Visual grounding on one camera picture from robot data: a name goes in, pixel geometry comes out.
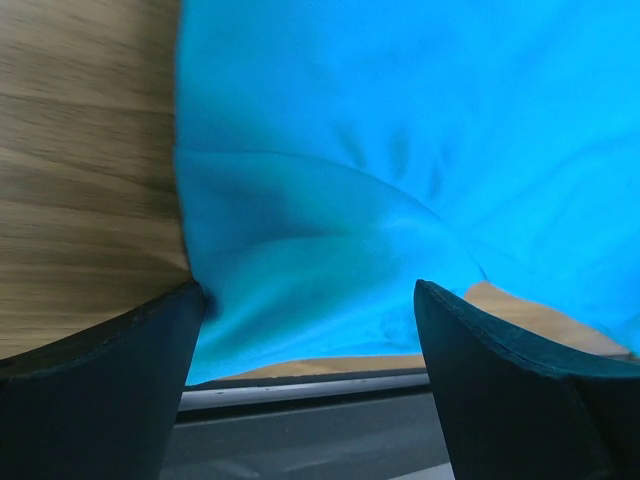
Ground turquoise t shirt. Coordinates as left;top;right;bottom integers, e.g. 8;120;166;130
174;1;639;385

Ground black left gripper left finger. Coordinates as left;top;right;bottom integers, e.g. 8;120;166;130
1;282;206;479

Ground aluminium frame rail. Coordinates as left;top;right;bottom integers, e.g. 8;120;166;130
178;367;429;413

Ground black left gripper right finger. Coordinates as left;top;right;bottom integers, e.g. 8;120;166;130
414;281;639;479

